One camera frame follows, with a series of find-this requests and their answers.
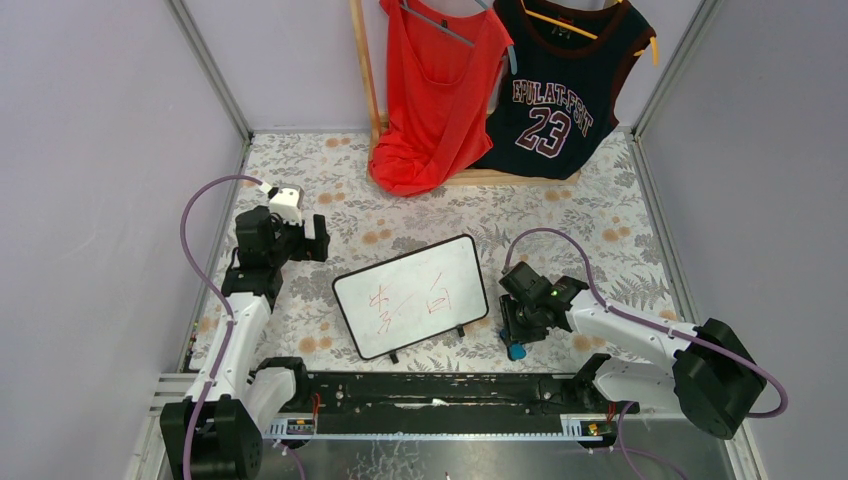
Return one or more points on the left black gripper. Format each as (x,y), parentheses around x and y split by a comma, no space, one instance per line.
(315,237)

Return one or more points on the floral tablecloth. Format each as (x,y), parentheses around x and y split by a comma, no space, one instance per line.
(595,226)

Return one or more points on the grey clothes hanger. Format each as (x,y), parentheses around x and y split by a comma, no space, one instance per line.
(511,57)

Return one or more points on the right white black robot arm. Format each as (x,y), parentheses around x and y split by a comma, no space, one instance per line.
(703,372)

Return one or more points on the red tank top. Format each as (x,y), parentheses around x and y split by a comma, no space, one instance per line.
(438,94)

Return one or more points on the dark basketball jersey number 23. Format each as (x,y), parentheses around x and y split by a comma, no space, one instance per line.
(559,107)

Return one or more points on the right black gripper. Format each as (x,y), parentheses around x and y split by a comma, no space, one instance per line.
(515,318)

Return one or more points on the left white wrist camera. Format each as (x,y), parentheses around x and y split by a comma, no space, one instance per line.
(286,203)

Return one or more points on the blue whiteboard eraser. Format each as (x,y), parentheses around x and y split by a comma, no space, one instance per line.
(516,352)

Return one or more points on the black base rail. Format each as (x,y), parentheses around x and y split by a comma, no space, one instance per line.
(451,404)

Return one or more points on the wooden clothes rack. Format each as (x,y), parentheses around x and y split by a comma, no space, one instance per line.
(379,120)

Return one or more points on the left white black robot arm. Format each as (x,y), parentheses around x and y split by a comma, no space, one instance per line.
(216,430)

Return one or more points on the yellow clothes hanger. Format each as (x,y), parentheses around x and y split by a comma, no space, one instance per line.
(562,22)

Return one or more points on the white board with black frame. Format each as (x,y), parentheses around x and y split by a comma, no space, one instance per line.
(400,302)

